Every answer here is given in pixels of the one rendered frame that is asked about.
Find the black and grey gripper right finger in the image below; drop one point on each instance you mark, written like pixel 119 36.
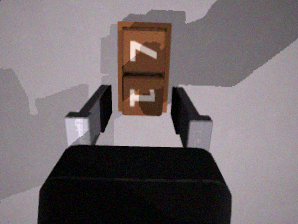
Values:
pixel 195 130

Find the brown cube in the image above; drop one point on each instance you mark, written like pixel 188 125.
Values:
pixel 143 50
pixel 142 94

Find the brown rectangular tray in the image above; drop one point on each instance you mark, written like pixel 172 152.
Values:
pixel 147 25

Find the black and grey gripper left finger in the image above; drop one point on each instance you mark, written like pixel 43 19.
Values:
pixel 85 126

